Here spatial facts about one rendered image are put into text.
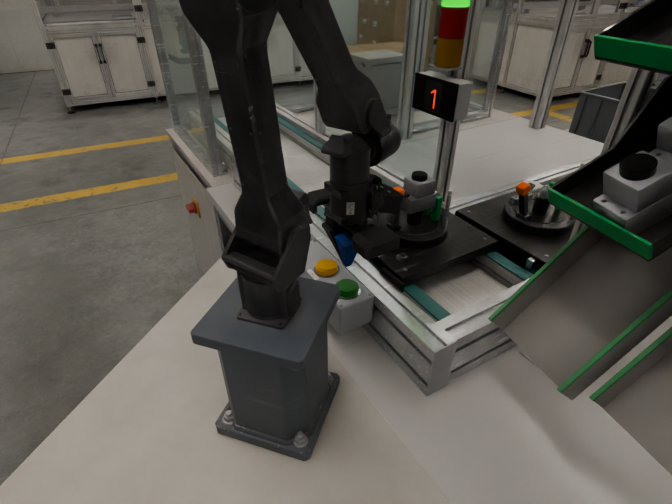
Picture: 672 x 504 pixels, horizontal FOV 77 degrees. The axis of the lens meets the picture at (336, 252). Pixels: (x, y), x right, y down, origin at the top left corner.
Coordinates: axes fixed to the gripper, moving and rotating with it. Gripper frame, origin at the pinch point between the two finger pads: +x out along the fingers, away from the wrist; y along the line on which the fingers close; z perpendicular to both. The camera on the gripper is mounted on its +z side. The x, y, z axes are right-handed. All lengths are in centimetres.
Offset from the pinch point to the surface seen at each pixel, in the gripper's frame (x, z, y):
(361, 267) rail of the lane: 9.2, 6.2, 4.8
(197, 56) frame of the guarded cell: -16, 2, 81
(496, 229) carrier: 7.7, 36.4, 0.0
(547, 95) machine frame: 5, 129, 58
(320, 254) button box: 8.9, 1.5, 12.0
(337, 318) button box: 11.5, -3.5, -2.7
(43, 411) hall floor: 105, -75, 96
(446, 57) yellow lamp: -23.1, 31.2, 15.9
